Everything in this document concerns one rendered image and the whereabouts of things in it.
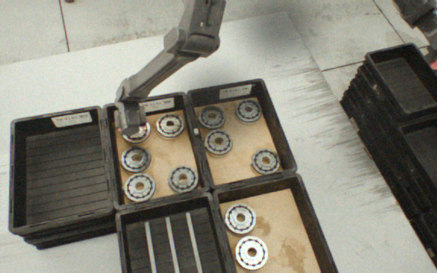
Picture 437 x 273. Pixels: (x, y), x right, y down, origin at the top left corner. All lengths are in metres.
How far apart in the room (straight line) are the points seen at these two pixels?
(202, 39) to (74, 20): 2.32
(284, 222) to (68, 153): 0.79
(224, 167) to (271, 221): 0.25
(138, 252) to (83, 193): 0.28
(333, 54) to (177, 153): 1.83
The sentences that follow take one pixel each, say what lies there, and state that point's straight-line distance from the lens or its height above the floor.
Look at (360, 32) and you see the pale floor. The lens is 3.18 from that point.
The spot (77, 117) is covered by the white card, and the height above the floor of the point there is 0.90.
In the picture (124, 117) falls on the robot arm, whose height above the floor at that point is 1.07.
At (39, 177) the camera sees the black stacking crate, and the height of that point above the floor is 0.83.
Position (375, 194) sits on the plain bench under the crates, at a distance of 1.60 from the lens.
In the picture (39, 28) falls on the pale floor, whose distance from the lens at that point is 3.11.
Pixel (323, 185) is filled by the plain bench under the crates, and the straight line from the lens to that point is 1.54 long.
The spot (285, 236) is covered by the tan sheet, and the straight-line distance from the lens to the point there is 1.29.
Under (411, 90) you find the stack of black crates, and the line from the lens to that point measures 2.26.
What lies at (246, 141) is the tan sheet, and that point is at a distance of 1.40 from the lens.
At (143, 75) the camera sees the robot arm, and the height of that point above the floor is 1.24.
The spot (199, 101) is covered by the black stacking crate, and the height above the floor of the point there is 0.86.
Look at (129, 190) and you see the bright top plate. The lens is 1.30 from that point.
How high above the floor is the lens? 2.05
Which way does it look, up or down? 60 degrees down
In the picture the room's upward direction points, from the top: 7 degrees clockwise
